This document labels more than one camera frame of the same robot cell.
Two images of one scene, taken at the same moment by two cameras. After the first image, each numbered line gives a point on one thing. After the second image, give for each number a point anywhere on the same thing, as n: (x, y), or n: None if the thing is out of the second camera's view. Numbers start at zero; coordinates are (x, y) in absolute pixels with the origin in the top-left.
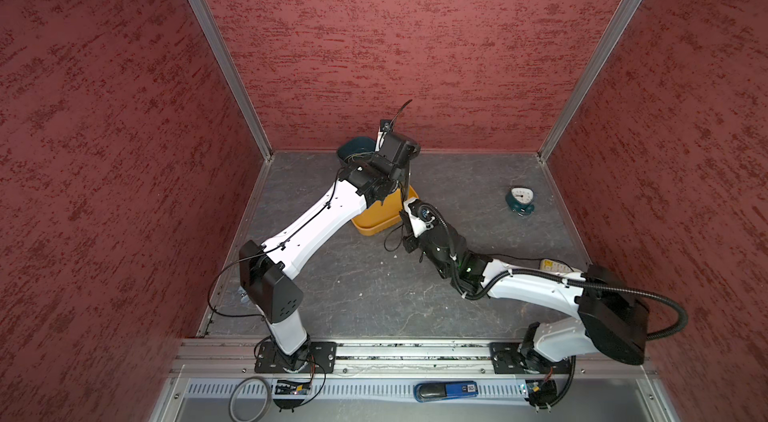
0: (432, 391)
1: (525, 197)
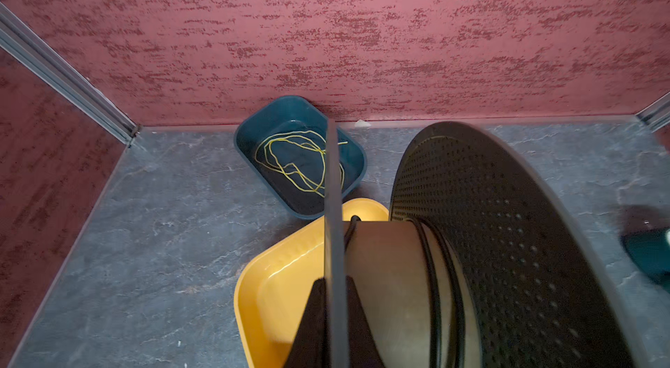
0: None
1: (651, 250)
